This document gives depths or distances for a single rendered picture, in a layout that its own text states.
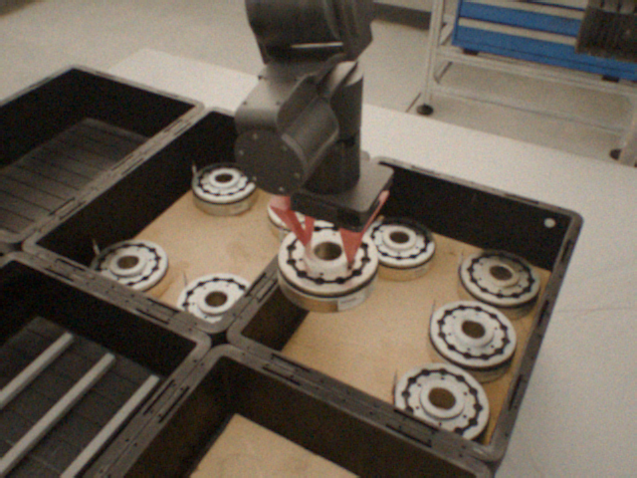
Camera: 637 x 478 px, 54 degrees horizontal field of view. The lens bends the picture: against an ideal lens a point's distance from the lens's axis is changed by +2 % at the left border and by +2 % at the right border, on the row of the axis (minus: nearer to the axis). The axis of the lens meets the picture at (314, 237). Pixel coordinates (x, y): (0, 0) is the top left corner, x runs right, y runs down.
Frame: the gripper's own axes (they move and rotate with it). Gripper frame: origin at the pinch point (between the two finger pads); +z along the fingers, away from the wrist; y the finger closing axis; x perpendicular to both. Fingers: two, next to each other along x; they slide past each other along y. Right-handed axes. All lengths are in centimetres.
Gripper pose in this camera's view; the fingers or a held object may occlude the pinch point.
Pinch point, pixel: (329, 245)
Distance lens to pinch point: 61.7
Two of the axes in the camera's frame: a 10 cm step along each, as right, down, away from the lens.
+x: 4.6, -6.3, 6.2
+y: 8.9, 3.1, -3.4
